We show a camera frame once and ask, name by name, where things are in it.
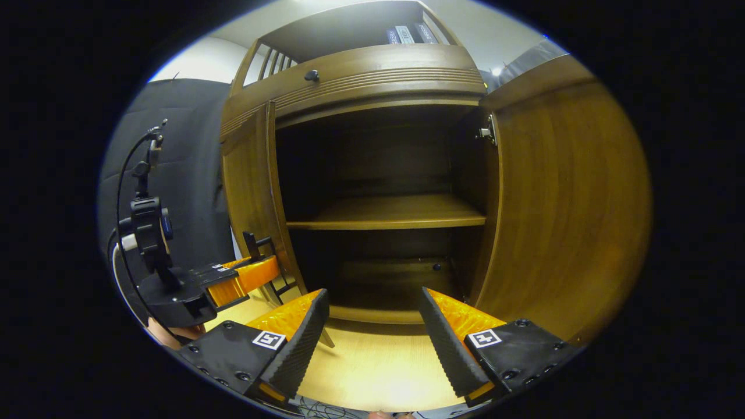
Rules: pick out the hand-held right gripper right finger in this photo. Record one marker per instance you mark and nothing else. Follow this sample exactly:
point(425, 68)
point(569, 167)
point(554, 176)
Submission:
point(448, 343)

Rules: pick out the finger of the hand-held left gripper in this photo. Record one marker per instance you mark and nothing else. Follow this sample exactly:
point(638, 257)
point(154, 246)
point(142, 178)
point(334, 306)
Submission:
point(244, 279)
point(238, 262)

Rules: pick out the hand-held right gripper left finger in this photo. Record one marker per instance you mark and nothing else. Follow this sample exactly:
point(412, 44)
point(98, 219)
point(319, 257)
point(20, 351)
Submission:
point(302, 343)

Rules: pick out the wooden cabinet door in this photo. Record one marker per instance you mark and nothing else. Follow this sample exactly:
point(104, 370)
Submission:
point(570, 221)
point(250, 186)

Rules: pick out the wooden double-door shoe cabinet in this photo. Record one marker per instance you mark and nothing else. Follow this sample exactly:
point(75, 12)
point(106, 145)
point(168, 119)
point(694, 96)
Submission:
point(378, 157)

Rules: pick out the metal door hinge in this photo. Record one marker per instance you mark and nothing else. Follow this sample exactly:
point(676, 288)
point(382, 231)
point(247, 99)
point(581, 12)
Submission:
point(486, 132)

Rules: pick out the wooden cabinet drawer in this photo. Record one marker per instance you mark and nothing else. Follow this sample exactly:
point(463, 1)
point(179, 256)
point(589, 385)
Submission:
point(396, 61)

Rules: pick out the black backdrop cloth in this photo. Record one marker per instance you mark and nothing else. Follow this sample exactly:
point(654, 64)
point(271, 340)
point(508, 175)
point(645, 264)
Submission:
point(186, 145)

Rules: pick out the wooden inner shelf board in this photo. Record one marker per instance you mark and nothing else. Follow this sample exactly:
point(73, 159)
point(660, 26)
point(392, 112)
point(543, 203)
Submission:
point(396, 212)

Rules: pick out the black round drawer knob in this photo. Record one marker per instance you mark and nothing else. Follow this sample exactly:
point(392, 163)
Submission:
point(311, 75)

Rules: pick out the light grey book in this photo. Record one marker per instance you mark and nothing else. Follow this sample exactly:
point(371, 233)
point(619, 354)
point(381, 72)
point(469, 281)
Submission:
point(405, 34)

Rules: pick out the dark grey book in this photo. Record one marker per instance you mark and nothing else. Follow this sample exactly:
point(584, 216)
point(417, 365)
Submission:
point(425, 32)

